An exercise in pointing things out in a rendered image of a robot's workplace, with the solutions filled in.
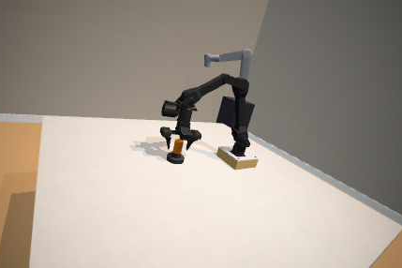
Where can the orange knob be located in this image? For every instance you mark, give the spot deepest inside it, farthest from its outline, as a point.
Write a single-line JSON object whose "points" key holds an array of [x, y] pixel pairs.
{"points": [[178, 145]]}

